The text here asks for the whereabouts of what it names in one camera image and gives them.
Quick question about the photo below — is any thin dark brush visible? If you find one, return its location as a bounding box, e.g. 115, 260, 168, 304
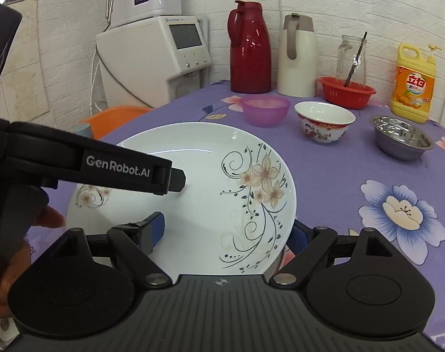
344, 31, 368, 88

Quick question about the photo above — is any person's left hand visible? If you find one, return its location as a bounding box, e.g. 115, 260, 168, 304
0, 205, 66, 318

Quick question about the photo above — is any white red-patterned ceramic bowl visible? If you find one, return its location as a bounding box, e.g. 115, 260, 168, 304
294, 101, 356, 144

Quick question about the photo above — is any white floral plate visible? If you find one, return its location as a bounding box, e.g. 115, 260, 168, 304
66, 122, 297, 275

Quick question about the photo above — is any white water dispenser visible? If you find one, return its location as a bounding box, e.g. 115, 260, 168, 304
95, 15, 211, 111

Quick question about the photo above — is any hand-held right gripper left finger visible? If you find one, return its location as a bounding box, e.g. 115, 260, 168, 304
29, 211, 173, 289

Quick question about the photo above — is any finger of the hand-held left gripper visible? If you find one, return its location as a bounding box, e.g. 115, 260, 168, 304
167, 167, 187, 194

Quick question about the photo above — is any white cable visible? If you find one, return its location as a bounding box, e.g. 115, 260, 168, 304
90, 49, 106, 114

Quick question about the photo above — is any purple plastic bowl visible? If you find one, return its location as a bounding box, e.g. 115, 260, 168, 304
242, 94, 291, 128

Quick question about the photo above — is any yellow dish soap bottle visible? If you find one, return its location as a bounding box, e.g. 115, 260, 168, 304
390, 43, 443, 124

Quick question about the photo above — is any red plastic basket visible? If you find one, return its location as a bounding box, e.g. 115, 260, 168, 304
317, 76, 376, 110

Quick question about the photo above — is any white thermos jug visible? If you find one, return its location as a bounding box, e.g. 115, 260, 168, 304
277, 13, 317, 98

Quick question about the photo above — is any orange plastic stool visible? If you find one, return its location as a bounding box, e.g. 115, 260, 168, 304
78, 106, 154, 141

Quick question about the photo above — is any stainless steel bowl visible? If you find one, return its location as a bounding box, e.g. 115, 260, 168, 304
369, 115, 434, 161

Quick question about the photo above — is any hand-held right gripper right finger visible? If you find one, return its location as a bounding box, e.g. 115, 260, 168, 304
268, 219, 414, 287

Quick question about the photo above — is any purple floral tablecloth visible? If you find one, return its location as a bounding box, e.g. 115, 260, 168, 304
25, 80, 445, 352

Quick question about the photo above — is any beige marble tile slab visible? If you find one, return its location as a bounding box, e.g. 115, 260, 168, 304
0, 0, 50, 121

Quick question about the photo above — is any red thermos jug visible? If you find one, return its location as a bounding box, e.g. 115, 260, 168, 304
227, 0, 272, 94

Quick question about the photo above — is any clear glass pitcher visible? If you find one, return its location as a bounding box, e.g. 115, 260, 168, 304
336, 35, 367, 86

